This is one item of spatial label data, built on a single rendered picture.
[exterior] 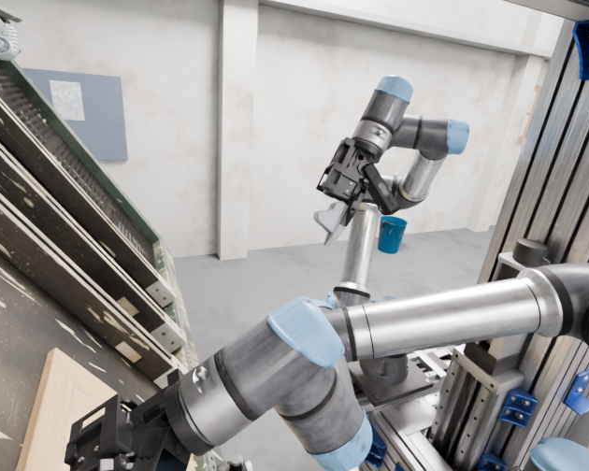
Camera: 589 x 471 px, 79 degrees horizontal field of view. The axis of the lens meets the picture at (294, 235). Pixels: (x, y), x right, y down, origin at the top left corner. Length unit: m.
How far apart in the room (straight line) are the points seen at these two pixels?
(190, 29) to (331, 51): 1.43
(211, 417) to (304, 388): 0.09
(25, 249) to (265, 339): 0.73
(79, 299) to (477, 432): 1.04
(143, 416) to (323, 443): 0.18
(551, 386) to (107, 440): 0.89
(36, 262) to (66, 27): 2.85
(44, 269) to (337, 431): 0.78
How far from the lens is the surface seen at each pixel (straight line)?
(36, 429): 0.75
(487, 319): 0.54
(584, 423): 1.34
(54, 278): 1.01
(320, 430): 0.40
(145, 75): 3.65
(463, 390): 1.12
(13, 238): 0.98
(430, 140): 0.86
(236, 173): 3.71
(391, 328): 0.50
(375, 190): 0.73
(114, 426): 0.41
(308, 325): 0.34
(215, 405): 0.35
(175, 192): 3.83
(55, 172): 1.47
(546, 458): 0.88
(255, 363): 0.34
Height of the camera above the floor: 1.83
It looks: 23 degrees down
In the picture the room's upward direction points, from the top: 6 degrees clockwise
